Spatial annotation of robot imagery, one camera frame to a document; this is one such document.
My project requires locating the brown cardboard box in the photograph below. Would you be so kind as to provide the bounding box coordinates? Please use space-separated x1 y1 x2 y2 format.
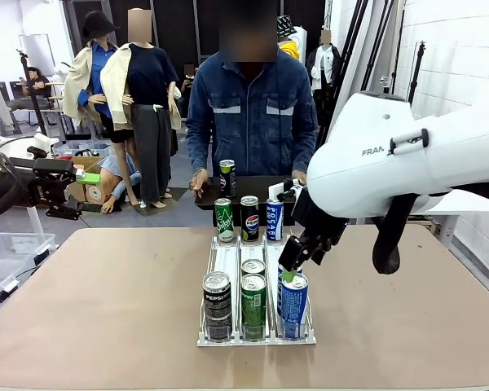
64 156 106 205

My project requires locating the green Chilsung display can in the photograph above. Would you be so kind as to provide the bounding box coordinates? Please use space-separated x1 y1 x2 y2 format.
214 197 235 244

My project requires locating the person in denim jacket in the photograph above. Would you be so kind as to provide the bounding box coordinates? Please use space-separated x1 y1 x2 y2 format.
184 0 320 226

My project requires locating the black Pepsi can silver top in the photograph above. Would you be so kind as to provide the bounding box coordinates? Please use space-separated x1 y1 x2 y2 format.
201 270 233 343

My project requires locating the mannequin lying in blue clothes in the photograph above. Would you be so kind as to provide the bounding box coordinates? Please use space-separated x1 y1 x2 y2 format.
96 153 144 216

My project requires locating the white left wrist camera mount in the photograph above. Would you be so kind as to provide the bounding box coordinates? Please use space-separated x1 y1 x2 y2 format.
31 134 61 159

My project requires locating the seated person with long hair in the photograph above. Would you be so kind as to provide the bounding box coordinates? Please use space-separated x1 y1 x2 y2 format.
7 66 53 112

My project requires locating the green soda can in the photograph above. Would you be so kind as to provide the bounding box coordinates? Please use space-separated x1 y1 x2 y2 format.
240 258 267 279
240 273 267 342

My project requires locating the black light stand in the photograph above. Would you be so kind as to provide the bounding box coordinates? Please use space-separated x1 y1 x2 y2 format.
406 40 428 106

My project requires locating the blue Pocari display can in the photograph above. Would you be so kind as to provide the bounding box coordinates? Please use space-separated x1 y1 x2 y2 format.
266 197 285 243

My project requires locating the person's right denim forearm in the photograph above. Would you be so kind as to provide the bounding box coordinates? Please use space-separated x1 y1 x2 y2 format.
184 129 214 174

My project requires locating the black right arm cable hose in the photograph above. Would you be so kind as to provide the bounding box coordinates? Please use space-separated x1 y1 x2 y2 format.
371 192 421 275

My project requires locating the black camera tripod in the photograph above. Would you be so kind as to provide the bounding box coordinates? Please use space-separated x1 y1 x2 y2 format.
16 48 51 138

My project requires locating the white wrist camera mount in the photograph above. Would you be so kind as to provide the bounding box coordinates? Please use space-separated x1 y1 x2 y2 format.
31 134 61 159
267 177 307 204

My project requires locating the clear plastic storage bin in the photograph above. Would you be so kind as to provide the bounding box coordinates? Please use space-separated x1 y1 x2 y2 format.
0 257 38 319
0 232 58 266

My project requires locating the person's left denim forearm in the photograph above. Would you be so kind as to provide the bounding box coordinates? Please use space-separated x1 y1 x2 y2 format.
291 125 320 174

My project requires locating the white height-adjustable desk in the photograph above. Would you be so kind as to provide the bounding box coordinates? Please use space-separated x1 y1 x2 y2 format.
25 205 46 242

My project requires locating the black Pepsi can lime top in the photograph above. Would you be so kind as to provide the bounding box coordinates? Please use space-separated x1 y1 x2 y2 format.
218 159 237 199

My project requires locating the mannequin in navy tee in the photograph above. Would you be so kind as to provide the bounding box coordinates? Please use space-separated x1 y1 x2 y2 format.
99 6 183 209

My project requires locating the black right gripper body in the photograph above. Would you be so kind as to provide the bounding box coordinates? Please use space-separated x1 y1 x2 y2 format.
291 188 350 256

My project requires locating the black serving tray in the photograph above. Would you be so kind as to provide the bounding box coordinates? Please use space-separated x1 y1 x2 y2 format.
193 175 307 212

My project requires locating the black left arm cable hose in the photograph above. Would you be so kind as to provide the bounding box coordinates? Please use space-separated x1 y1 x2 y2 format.
0 152 24 223

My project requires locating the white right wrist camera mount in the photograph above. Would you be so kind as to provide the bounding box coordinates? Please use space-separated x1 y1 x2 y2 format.
267 177 307 204

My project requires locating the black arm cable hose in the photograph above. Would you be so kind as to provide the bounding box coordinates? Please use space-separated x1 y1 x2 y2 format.
371 192 421 275
0 152 24 223

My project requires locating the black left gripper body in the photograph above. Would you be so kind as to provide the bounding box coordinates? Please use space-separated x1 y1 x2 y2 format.
8 156 82 209

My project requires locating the clear acrylic can rack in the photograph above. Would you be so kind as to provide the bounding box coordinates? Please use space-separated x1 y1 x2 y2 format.
196 226 317 348

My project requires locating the mannequin with black hat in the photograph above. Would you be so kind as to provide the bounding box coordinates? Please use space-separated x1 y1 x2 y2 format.
62 11 122 144

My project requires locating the seated person in black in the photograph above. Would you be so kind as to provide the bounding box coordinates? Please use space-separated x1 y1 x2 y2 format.
180 63 200 118

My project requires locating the white side table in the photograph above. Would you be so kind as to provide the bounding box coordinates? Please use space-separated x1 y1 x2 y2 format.
405 189 489 250

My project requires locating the black Pepsi display can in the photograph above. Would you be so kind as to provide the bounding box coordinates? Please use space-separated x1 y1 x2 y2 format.
240 195 261 243

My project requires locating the blue Pocari Sweat can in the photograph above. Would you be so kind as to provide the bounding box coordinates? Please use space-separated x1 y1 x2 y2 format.
276 263 304 317
280 272 310 340

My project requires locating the person's right hand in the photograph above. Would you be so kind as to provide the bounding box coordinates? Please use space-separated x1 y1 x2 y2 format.
187 167 210 200

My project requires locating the mannequin in yellow jacket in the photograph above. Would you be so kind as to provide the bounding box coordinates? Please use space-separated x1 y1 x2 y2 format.
275 15 302 61

